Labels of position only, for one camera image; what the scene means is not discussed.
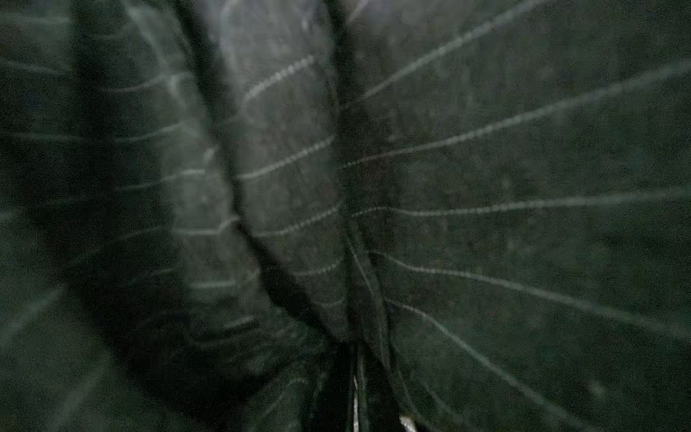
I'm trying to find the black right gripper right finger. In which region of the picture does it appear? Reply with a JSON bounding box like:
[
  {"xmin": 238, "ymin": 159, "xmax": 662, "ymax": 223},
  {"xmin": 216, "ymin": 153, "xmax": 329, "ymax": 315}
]
[{"xmin": 357, "ymin": 350, "xmax": 405, "ymax": 432}]

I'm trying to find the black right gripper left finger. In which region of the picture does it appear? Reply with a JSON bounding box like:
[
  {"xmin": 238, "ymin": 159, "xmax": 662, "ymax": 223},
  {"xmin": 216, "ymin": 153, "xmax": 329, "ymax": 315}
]
[{"xmin": 310, "ymin": 345, "xmax": 356, "ymax": 432}]

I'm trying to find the dark grey pinstripe shirt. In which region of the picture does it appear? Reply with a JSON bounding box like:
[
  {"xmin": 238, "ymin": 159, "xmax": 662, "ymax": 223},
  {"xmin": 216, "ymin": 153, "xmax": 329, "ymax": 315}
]
[{"xmin": 1, "ymin": 1, "xmax": 690, "ymax": 431}]

